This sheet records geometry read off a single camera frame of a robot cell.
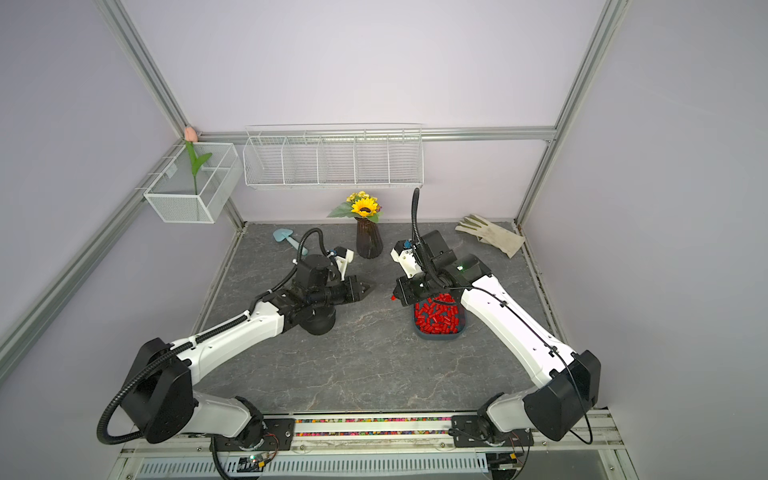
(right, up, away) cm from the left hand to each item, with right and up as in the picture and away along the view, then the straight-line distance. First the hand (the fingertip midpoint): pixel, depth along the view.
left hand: (375, 288), depth 79 cm
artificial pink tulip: (-56, +36, +12) cm, 68 cm away
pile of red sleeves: (+19, -11, +15) cm, 27 cm away
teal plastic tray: (+26, -13, +12) cm, 32 cm away
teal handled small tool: (-40, +16, +38) cm, 58 cm away
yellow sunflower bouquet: (-6, +24, +13) cm, 28 cm away
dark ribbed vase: (-4, +13, +30) cm, 33 cm away
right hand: (+6, 0, -4) cm, 7 cm away
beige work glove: (+43, +16, +37) cm, 59 cm away
